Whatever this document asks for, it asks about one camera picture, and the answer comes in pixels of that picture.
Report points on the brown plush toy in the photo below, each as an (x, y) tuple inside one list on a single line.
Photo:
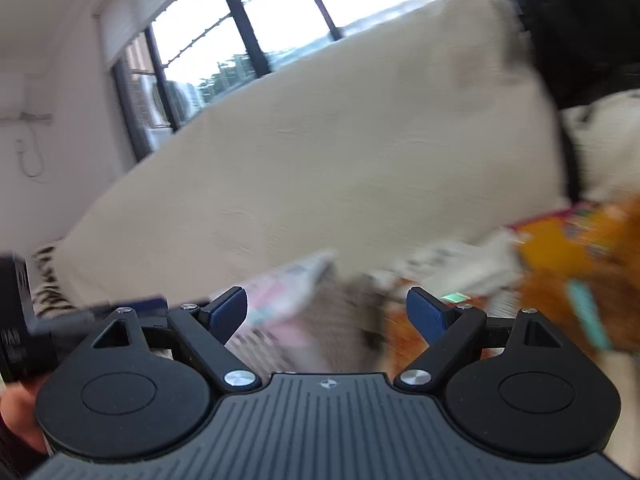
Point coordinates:
[(550, 290)]

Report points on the outdoor air conditioner unit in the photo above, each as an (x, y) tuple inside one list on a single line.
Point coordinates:
[(150, 97)]

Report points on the person's left hand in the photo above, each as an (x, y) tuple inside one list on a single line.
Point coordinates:
[(20, 415)]

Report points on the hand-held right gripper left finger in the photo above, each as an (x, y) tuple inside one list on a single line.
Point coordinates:
[(228, 314)]

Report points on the white printed papers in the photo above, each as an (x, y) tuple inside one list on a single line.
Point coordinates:
[(475, 265)]

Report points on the pink and white booklet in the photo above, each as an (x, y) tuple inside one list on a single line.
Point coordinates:
[(285, 285)]

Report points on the black framed window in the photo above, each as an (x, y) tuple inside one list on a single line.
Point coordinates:
[(280, 10)]

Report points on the white wall air conditioner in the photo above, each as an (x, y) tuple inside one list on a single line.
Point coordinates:
[(25, 100)]

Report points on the small green object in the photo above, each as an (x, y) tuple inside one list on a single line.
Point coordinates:
[(452, 297)]

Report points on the large beige cushion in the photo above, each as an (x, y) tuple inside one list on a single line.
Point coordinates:
[(325, 160)]

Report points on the zebra print pillow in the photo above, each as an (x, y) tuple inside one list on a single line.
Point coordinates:
[(50, 285)]

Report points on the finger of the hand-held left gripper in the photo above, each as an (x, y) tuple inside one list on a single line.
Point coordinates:
[(145, 304)]

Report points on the orange and pink box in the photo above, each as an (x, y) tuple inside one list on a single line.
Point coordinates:
[(560, 232)]

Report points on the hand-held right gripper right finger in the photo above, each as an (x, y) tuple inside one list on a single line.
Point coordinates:
[(425, 316)]

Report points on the dark cloth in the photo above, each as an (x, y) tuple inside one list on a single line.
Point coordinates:
[(585, 25)]

